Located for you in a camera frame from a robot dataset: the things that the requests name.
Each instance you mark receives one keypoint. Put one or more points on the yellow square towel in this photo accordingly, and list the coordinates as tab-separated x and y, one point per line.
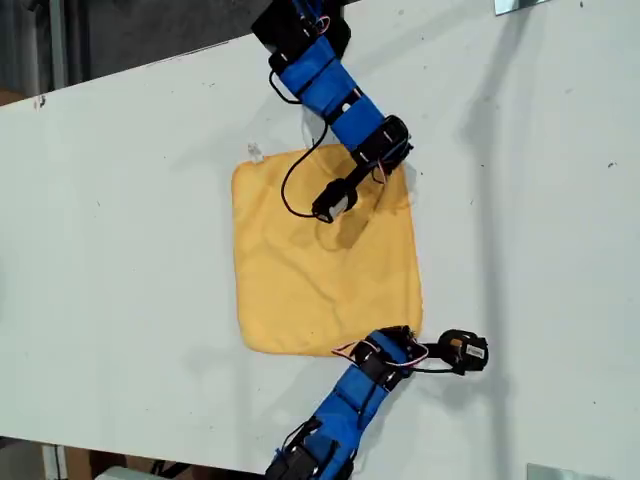
300	275

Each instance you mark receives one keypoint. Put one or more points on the brown cardboard box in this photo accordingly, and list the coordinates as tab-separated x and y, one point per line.
105	462

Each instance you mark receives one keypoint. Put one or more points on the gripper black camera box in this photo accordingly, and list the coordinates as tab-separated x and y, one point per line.
465	352
334	202

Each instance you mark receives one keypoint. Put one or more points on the steel bracket plate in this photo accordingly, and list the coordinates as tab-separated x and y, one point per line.
515	5

